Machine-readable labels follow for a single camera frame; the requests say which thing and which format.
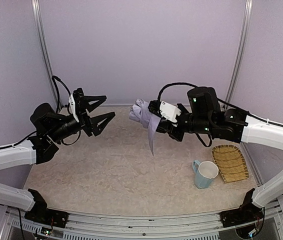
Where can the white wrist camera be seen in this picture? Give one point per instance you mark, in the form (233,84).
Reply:
(169,112)
(72,105)

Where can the woven bamboo tray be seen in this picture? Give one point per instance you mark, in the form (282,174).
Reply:
(230,162)

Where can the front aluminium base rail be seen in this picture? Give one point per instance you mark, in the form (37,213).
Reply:
(90,226)

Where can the right aluminium frame post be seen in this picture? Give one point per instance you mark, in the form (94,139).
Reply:
(240,51)

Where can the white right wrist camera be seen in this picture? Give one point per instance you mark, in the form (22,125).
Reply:
(169,112)

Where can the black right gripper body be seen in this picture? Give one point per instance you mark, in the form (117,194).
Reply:
(165,125)

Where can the lavender folding umbrella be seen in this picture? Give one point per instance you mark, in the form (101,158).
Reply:
(140,113)

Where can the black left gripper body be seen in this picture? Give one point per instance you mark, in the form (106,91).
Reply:
(83,113)

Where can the aluminium frame post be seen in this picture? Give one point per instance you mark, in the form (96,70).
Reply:
(240,51)
(44,50)

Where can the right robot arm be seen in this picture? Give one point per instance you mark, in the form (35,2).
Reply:
(235,125)

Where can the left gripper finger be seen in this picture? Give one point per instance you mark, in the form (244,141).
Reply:
(90,103)
(99,123)

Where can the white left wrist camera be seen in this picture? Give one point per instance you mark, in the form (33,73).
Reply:
(72,105)

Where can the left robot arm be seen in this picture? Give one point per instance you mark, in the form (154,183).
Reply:
(40,147)

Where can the left aluminium frame post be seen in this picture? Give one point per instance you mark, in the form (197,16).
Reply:
(44,50)

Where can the light blue ceramic mug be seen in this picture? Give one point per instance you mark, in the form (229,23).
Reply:
(204,173)

